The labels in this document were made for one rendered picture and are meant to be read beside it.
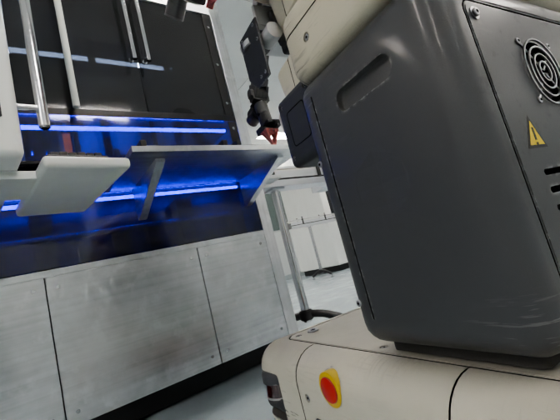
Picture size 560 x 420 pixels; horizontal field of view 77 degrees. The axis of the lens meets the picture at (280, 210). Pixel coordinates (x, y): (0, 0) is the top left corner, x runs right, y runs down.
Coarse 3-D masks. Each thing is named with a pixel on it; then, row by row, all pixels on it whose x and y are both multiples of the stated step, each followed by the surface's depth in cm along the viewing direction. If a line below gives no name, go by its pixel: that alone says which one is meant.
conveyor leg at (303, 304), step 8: (264, 192) 204; (272, 192) 202; (272, 200) 202; (280, 200) 202; (280, 208) 200; (280, 216) 199; (280, 224) 199; (288, 232) 199; (288, 240) 198; (288, 248) 197; (288, 256) 197; (296, 264) 196; (296, 272) 195; (296, 280) 194; (296, 288) 194; (304, 296) 194; (304, 304) 192
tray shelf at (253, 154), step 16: (144, 160) 114; (176, 160) 121; (192, 160) 126; (208, 160) 130; (224, 160) 135; (240, 160) 140; (256, 160) 145; (128, 176) 125; (176, 176) 139; (192, 176) 144; (208, 176) 150; (224, 176) 156; (240, 176) 163
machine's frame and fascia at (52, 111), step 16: (144, 0) 168; (160, 0) 173; (32, 112) 129; (64, 112) 135; (80, 112) 138; (96, 112) 141; (112, 112) 145; (128, 112) 149; (144, 112) 153; (160, 112) 157
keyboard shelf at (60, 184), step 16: (48, 160) 80; (64, 160) 83; (80, 160) 85; (96, 160) 88; (112, 160) 90; (128, 160) 93; (0, 176) 81; (16, 176) 83; (32, 176) 85; (48, 176) 85; (64, 176) 88; (80, 176) 90; (96, 176) 93; (112, 176) 96; (0, 192) 89; (16, 192) 91; (32, 192) 94; (48, 192) 96; (64, 192) 100; (80, 192) 103; (96, 192) 107; (32, 208) 106; (48, 208) 110; (64, 208) 114; (80, 208) 119
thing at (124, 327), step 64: (128, 256) 134; (192, 256) 149; (256, 256) 166; (0, 320) 109; (64, 320) 118; (128, 320) 129; (192, 320) 142; (256, 320) 157; (0, 384) 105; (64, 384) 113; (128, 384) 123
